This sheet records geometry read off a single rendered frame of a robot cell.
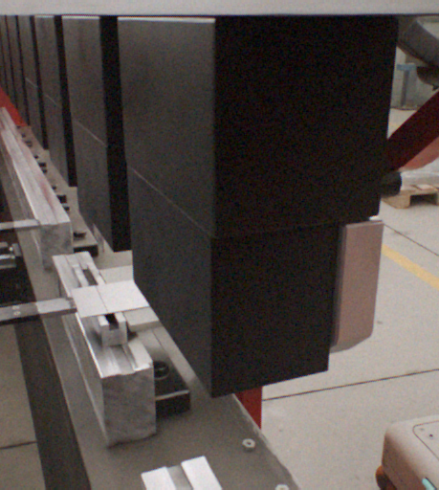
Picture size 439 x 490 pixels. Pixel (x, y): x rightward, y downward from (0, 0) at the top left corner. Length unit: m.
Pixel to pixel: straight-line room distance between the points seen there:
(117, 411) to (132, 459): 0.06
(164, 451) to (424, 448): 1.12
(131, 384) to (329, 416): 1.63
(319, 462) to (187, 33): 1.90
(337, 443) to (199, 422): 1.43
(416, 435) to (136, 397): 1.19
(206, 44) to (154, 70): 0.07
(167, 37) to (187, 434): 0.55
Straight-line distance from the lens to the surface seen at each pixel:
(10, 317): 0.77
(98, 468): 0.72
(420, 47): 1.35
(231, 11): 0.22
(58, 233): 1.21
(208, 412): 0.79
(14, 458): 2.18
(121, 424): 0.73
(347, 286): 0.29
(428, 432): 1.82
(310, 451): 2.13
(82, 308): 0.77
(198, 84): 0.25
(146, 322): 0.73
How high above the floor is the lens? 1.34
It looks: 21 degrees down
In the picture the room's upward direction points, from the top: straight up
